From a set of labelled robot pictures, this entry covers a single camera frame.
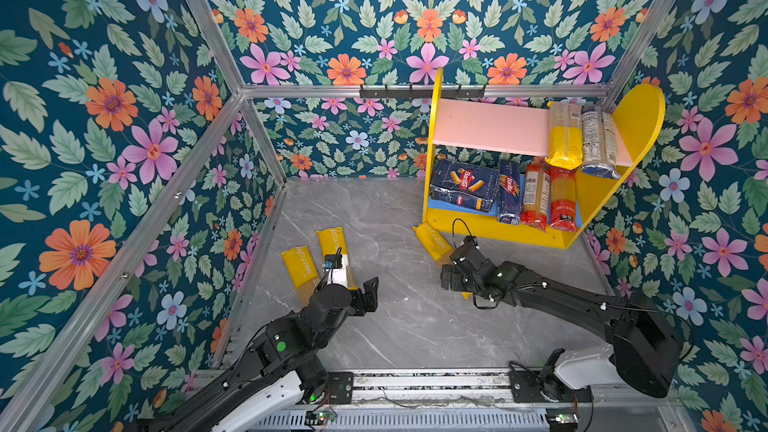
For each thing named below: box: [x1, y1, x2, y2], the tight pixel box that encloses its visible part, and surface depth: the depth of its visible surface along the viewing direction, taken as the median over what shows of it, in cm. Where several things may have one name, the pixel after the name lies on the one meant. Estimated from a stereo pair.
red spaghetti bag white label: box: [521, 163, 551, 233], surface depth 93 cm
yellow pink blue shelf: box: [423, 67, 667, 250], surface depth 88 cm
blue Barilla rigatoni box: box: [430, 159, 500, 213], surface depth 93 cm
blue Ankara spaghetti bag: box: [582, 110, 621, 180], surface depth 70 cm
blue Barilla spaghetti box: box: [498, 159, 521, 226], surface depth 94 cm
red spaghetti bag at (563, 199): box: [549, 165, 578, 233], surface depth 92 cm
